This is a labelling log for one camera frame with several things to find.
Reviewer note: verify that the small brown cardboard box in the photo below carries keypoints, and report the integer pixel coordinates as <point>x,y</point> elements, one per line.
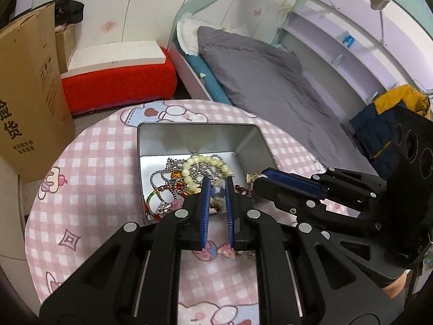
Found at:
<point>64,47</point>

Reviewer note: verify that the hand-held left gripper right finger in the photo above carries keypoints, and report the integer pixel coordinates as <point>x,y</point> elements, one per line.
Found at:
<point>230,216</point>

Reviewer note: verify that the faint pink butterfly sticker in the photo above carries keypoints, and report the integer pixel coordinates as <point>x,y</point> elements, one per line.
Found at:
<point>108,26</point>

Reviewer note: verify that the white pillow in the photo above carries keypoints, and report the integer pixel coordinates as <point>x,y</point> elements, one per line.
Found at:
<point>187,37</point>

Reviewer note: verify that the grey blanket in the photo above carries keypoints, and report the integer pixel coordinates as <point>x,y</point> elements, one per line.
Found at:
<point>270,84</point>

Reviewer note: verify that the pink checked cartoon tablecloth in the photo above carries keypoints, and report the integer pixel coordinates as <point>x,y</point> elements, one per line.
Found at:
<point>101,162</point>

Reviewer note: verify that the lilac wall shelf unit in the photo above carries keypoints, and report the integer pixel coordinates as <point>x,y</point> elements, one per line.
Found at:
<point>314,30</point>

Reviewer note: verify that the grey metal tin box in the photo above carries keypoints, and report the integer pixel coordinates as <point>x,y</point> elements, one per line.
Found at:
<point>189,138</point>

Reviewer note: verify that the yellow and navy jacket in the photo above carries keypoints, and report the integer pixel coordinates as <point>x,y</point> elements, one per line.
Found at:
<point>372,132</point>

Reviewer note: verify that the small blue box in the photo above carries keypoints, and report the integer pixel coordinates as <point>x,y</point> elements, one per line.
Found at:
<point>348,40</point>

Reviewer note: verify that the teal bed sheet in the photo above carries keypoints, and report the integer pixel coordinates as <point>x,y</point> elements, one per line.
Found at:
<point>209,78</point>

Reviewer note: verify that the small pink butterfly sticker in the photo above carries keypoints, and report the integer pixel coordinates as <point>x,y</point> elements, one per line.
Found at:
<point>257,12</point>

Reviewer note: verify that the white wardrobe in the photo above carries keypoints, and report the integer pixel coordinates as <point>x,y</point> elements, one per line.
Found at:
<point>142,6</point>

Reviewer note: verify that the red stool with white top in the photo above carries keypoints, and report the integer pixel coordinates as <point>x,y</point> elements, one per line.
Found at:
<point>118,84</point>

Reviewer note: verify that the large brown cardboard box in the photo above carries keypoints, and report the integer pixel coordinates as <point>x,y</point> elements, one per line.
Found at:
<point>27,91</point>

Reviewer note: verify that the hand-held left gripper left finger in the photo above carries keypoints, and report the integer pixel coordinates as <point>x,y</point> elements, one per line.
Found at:
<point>204,216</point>

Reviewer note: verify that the person's right hand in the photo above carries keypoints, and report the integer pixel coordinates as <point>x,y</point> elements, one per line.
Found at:
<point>394,286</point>

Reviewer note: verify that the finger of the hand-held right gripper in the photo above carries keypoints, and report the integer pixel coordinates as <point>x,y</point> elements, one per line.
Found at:
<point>280,196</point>
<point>294,182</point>

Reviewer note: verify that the black bag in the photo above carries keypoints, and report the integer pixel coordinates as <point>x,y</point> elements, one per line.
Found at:
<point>71,10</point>

